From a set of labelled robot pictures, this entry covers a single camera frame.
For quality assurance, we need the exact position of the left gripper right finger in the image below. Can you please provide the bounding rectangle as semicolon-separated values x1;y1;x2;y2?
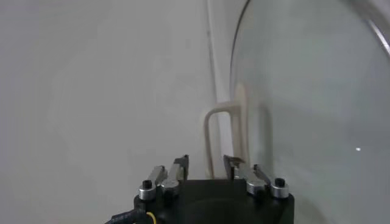
222;153;290;200

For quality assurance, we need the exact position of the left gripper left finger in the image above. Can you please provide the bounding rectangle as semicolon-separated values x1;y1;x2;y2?
138;153;190;201

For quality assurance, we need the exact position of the glass lid with white handle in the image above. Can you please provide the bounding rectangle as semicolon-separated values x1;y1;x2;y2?
202;0;390;224

